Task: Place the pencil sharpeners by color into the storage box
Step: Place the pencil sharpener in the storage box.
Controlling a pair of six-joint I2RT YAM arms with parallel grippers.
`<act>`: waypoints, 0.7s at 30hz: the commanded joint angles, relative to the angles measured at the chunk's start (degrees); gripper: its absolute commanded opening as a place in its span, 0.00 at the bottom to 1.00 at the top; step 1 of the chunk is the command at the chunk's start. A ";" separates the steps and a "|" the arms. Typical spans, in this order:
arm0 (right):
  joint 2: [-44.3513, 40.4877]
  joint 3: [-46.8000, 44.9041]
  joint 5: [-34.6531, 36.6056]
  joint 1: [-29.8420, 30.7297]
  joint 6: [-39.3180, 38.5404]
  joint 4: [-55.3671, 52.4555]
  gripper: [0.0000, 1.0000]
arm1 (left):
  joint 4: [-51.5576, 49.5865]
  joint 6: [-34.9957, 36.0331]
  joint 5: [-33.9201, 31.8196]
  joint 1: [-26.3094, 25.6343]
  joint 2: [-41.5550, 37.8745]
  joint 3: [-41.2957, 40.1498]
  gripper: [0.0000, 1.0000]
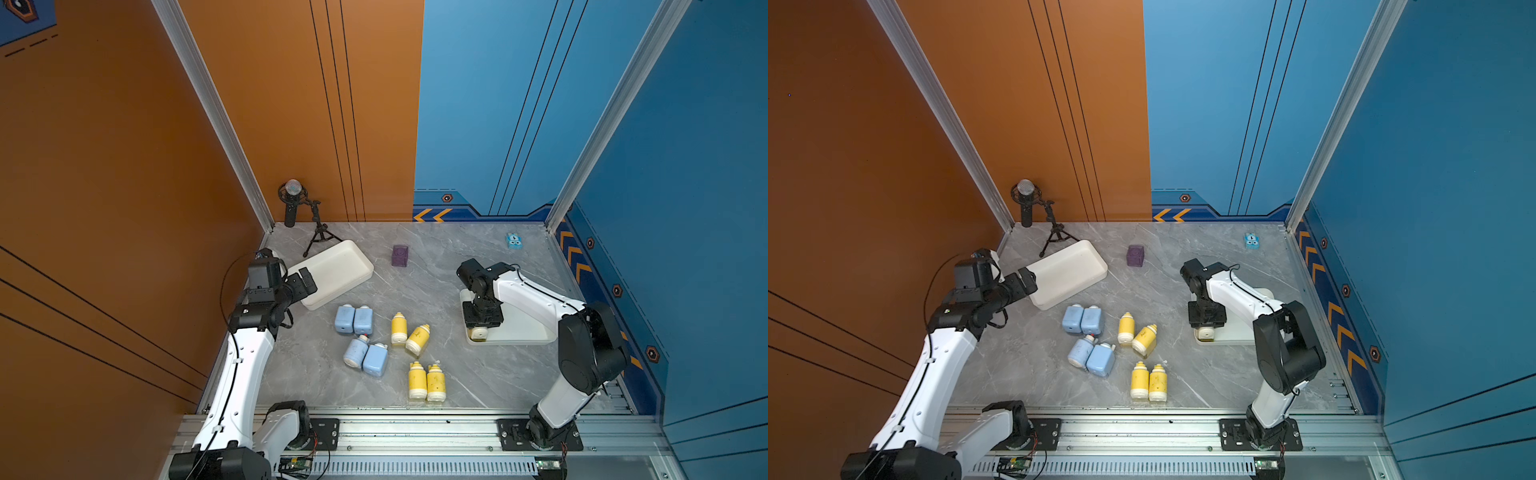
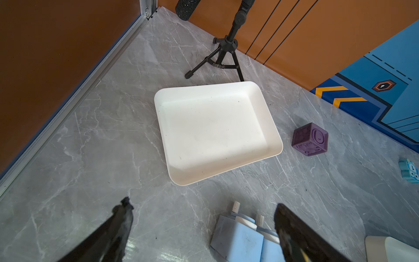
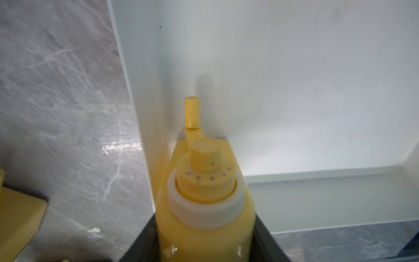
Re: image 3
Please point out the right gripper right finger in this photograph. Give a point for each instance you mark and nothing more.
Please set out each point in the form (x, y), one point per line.
(264, 247)

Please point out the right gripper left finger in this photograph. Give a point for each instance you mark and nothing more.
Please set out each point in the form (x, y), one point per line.
(145, 248)

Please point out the yellow sharpener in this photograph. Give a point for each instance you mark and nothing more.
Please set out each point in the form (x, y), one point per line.
(21, 216)
(204, 209)

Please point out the right white storage tray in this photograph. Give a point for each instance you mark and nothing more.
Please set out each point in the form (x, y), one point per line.
(319, 100)

